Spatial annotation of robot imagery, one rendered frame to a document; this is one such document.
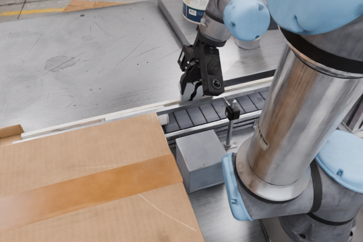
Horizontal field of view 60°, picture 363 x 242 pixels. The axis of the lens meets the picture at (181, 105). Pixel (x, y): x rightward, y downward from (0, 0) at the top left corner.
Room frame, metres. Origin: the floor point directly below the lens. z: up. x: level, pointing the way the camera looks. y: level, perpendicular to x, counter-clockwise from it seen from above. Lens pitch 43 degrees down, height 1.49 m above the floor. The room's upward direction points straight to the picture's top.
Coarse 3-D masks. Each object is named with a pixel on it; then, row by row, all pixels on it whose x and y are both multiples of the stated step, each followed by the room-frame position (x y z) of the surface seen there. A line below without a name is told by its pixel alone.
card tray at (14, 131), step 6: (6, 126) 0.58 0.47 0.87; (12, 126) 0.58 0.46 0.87; (18, 126) 0.58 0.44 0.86; (0, 132) 0.57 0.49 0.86; (6, 132) 0.57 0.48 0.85; (12, 132) 0.58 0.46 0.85; (18, 132) 0.58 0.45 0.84; (24, 132) 0.59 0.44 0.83; (0, 138) 0.57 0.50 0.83; (6, 138) 0.57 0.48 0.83; (12, 138) 0.57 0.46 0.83; (18, 138) 0.57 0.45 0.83; (0, 144) 0.54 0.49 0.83; (6, 144) 0.54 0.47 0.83
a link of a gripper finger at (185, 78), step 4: (184, 72) 0.61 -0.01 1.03; (188, 72) 0.60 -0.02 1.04; (184, 76) 0.60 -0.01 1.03; (188, 76) 0.60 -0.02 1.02; (180, 80) 0.60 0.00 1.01; (184, 80) 0.59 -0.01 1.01; (188, 80) 0.60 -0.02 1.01; (180, 84) 0.60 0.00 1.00; (184, 84) 0.59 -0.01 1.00; (180, 88) 0.60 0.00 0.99; (184, 88) 0.59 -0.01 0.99; (180, 92) 0.60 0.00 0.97
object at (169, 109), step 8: (248, 88) 0.63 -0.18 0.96; (256, 88) 0.63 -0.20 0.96; (264, 88) 0.63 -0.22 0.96; (216, 96) 0.60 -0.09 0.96; (224, 96) 0.60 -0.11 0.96; (232, 96) 0.60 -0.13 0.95; (176, 104) 0.57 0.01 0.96; (184, 104) 0.57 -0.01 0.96; (192, 104) 0.57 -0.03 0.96; (200, 104) 0.58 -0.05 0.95; (144, 112) 0.54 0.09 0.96; (152, 112) 0.54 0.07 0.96; (160, 112) 0.54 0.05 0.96; (168, 112) 0.55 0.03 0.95; (112, 120) 0.51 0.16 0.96; (72, 128) 0.49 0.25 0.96; (80, 128) 0.49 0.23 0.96; (40, 136) 0.46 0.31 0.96
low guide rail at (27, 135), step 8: (256, 80) 0.72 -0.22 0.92; (264, 80) 0.72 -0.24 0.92; (232, 88) 0.68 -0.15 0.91; (240, 88) 0.69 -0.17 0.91; (208, 96) 0.66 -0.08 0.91; (152, 104) 0.62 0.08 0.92; (160, 104) 0.62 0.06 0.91; (168, 104) 0.62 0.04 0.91; (120, 112) 0.58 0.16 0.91; (128, 112) 0.59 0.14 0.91; (80, 120) 0.56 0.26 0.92; (88, 120) 0.56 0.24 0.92; (96, 120) 0.56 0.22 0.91; (48, 128) 0.53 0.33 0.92; (56, 128) 0.53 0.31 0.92; (64, 128) 0.53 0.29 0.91; (24, 136) 0.50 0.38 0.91; (32, 136) 0.51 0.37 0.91
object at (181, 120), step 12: (240, 96) 0.69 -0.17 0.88; (252, 96) 0.69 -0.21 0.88; (264, 96) 0.69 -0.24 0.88; (192, 108) 0.64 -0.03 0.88; (204, 108) 0.64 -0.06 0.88; (216, 108) 0.64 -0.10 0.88; (240, 108) 0.64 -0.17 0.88; (252, 108) 0.64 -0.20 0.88; (180, 120) 0.59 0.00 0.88; (192, 120) 0.59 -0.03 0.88; (204, 120) 0.59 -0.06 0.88; (216, 120) 0.59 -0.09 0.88; (168, 132) 0.55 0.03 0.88
